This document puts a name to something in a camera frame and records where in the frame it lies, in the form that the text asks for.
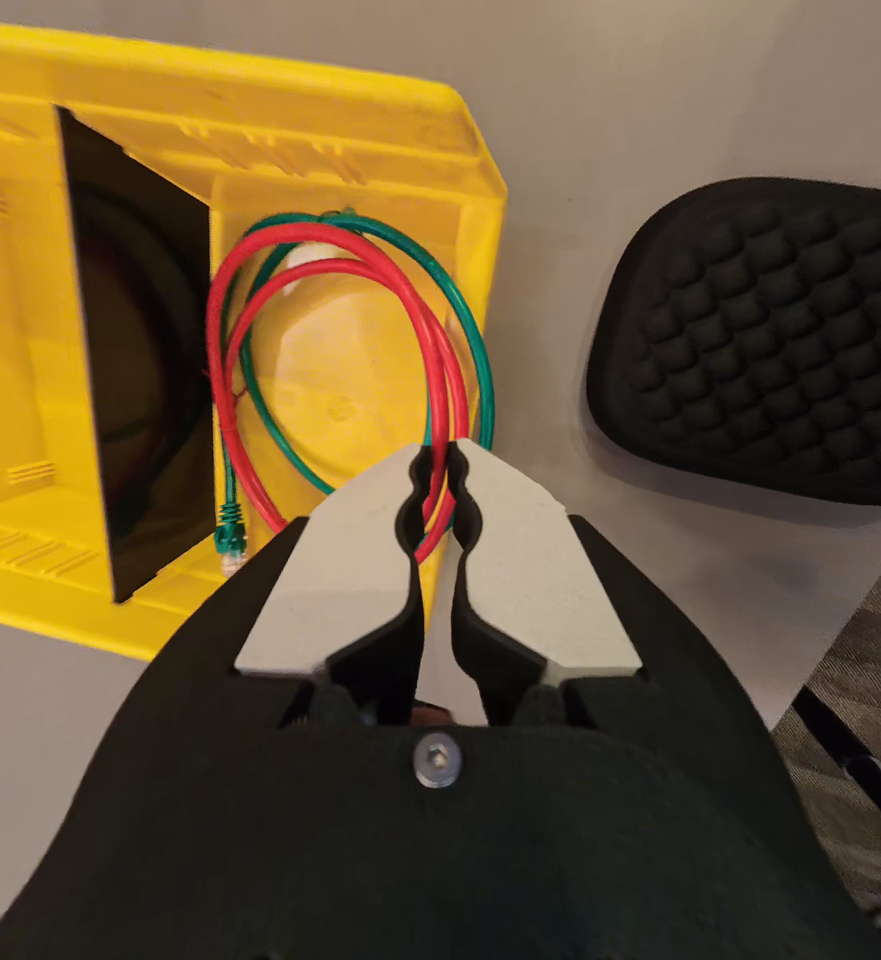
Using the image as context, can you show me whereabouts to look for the green ethernet cable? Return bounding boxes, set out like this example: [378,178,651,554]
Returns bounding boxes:
[215,208,496,575]

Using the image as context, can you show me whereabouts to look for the black bumpy pad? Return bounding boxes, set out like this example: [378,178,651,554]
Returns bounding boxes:
[585,176,881,507]

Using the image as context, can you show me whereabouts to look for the yellow plastic bin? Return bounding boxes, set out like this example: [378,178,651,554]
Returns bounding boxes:
[0,15,509,661]

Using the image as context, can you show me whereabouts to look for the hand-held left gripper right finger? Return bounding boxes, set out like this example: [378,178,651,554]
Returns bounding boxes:
[444,439,644,727]

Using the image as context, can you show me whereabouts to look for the black furniture leg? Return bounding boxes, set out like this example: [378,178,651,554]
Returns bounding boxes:
[789,686,881,860]

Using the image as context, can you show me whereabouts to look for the red ethernet cable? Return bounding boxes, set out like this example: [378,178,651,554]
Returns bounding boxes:
[206,225,472,564]

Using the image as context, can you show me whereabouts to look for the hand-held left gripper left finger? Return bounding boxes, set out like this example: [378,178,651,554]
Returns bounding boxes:
[234,441,436,721]

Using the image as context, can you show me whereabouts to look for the black divider panel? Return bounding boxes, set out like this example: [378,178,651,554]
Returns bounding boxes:
[54,105,220,605]

